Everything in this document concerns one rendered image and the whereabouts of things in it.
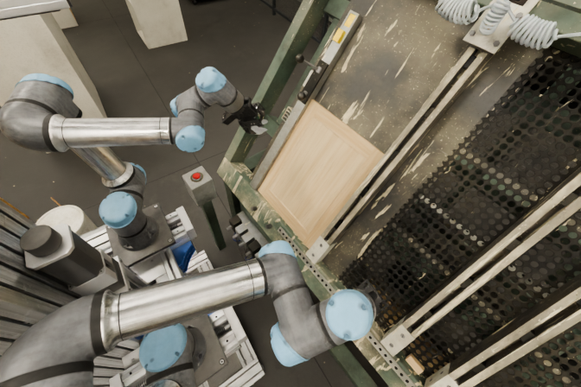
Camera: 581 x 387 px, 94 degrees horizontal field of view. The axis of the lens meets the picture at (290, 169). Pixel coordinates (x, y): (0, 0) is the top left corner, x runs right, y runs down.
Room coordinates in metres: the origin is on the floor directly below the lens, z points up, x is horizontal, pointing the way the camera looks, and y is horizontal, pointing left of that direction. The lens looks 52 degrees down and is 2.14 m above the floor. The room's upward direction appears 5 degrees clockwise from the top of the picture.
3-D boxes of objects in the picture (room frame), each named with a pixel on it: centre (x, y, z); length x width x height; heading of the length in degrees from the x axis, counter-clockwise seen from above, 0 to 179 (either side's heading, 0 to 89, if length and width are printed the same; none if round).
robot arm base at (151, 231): (0.45, 0.60, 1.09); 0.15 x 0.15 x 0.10
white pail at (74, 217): (0.75, 1.53, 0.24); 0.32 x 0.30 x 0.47; 38
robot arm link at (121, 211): (0.46, 0.60, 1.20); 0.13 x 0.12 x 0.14; 16
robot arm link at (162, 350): (0.06, 0.30, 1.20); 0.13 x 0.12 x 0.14; 25
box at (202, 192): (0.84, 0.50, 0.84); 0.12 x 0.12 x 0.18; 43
